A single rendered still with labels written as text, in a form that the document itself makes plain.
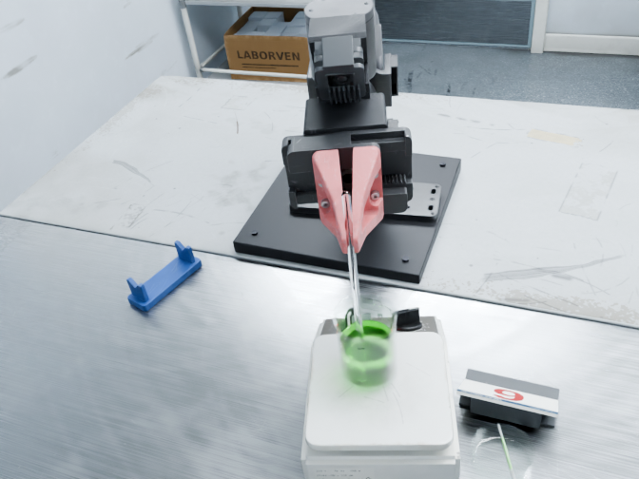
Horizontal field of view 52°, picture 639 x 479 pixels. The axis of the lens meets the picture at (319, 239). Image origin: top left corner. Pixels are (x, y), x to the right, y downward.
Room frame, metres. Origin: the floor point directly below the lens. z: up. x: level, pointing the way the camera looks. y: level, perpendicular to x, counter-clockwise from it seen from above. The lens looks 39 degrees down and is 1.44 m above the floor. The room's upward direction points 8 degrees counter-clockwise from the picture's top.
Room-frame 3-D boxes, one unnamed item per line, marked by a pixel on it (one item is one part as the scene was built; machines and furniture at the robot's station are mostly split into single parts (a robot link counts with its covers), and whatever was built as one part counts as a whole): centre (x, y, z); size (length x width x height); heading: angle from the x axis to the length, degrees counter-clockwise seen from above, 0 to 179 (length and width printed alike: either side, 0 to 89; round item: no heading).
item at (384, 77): (0.56, -0.05, 1.20); 0.12 x 0.09 x 0.12; 170
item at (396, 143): (0.47, -0.03, 1.15); 0.10 x 0.07 x 0.07; 84
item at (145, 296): (0.62, 0.20, 0.92); 0.10 x 0.03 x 0.04; 139
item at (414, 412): (0.35, -0.03, 0.98); 0.12 x 0.12 x 0.01; 82
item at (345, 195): (0.36, -0.02, 1.09); 0.01 x 0.01 x 0.20
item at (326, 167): (0.39, -0.04, 1.15); 0.09 x 0.07 x 0.07; 174
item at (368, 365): (0.37, -0.03, 1.02); 0.06 x 0.05 x 0.08; 32
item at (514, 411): (0.37, -0.16, 0.92); 0.09 x 0.06 x 0.04; 64
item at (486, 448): (0.31, -0.14, 0.91); 0.06 x 0.06 x 0.02
